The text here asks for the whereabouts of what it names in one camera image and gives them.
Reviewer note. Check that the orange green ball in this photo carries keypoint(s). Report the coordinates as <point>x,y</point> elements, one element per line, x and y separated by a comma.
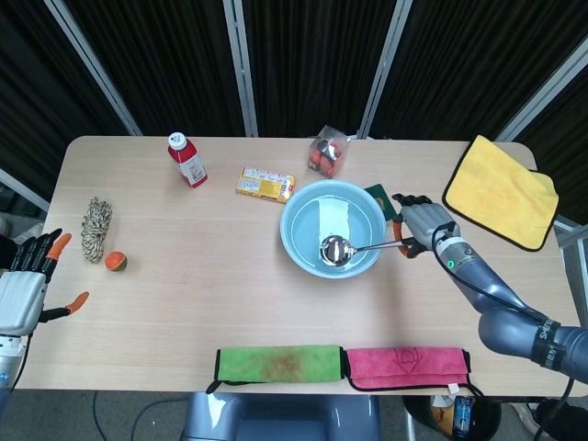
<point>116,262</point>

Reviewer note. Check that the yellow cloth black trim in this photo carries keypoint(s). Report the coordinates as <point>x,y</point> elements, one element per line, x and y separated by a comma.
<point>500,193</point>

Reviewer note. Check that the grey metal partition post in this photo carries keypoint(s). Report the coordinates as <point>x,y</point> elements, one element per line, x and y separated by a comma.
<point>546,89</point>
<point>241,69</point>
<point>386,69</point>
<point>92,69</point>

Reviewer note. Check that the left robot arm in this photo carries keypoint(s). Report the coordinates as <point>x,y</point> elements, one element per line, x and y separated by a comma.
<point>9,363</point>

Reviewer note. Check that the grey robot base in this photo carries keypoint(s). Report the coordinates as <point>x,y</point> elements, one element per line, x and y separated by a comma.
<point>275,418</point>

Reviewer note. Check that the black waste bin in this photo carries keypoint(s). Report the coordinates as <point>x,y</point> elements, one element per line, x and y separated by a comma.
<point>418,413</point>

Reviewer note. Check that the light blue bowl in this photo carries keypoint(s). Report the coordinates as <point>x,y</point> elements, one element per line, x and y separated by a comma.
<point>298,229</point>

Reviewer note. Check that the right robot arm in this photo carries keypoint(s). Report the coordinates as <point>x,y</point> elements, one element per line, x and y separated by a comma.
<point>478,275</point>

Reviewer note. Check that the yellow snack box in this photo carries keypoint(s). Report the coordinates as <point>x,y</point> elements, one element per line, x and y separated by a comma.
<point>264,184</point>

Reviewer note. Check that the red drink bottle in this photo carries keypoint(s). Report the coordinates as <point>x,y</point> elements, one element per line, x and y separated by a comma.
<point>188,163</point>

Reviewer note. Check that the metal ladle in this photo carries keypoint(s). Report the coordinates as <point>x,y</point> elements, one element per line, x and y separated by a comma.
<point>335,250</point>

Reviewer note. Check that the green yellow sponge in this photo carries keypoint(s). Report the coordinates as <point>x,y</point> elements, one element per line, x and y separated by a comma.
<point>379,193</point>

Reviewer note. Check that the pink folded towel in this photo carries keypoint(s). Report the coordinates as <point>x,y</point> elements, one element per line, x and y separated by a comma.
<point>404,363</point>

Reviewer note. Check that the blue bottle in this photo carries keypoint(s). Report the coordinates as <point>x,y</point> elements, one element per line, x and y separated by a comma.
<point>462,413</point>

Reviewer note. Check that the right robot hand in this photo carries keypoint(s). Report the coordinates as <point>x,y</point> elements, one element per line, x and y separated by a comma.
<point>425,220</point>

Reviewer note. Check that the green folded towel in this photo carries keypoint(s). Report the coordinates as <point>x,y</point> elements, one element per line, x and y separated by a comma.
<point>275,363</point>

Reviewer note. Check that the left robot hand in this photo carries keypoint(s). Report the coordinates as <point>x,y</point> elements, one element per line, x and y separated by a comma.
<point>18,298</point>

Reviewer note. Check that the clear plastic box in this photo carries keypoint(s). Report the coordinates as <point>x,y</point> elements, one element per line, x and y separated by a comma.
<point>326,154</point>

